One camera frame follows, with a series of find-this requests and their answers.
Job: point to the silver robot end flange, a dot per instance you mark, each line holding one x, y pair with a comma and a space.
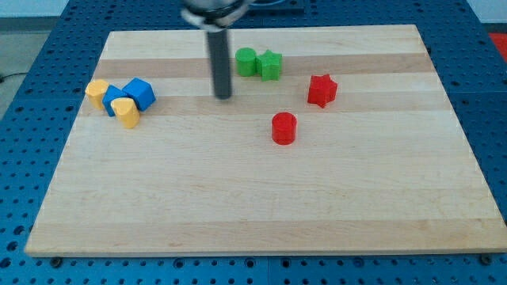
213, 15

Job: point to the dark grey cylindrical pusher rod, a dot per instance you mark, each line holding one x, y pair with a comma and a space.
218, 50

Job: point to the blue cube block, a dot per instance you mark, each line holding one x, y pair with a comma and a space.
141, 93

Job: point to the green cylinder block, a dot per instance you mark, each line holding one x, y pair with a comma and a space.
246, 61

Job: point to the green star block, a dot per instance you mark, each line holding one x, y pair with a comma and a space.
269, 66

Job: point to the red cylinder block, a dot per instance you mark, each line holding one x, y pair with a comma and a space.
284, 127

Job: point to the red star block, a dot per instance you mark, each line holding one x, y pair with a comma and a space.
322, 90

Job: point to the yellow heart block front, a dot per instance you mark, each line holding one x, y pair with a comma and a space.
126, 111

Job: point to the blue block behind yellow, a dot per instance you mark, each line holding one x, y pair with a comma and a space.
111, 94

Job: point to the yellow block far left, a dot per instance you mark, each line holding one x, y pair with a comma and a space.
95, 91

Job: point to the light wooden board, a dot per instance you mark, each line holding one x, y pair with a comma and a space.
385, 168

